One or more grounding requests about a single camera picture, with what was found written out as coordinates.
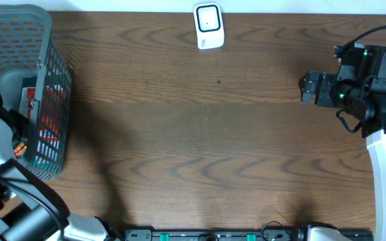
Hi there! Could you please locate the grey plastic mesh basket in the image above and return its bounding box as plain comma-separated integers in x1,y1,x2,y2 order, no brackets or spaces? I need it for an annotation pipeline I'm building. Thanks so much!
0,5,72,180

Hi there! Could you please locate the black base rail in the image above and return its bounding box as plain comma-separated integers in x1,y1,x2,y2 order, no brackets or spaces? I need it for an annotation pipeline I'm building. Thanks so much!
123,228,375,241

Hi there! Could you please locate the green white packet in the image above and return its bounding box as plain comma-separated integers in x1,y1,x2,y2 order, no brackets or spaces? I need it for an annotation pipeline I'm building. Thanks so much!
21,76,38,88

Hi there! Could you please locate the white barcode scanner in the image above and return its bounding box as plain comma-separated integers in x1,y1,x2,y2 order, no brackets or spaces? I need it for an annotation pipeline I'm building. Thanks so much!
193,3,224,50

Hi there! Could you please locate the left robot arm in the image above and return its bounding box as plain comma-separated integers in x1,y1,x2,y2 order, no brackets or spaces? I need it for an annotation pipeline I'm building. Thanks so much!
0,95,125,240

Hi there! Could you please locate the large red snack bag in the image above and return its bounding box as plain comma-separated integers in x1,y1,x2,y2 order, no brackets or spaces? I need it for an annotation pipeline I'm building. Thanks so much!
18,85,67,141

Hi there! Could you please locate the small orange snack packet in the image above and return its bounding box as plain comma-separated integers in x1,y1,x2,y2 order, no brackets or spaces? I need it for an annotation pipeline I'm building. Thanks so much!
14,142,27,158

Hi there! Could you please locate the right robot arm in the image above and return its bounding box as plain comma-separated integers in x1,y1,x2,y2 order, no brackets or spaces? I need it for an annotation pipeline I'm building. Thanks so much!
299,45,386,240

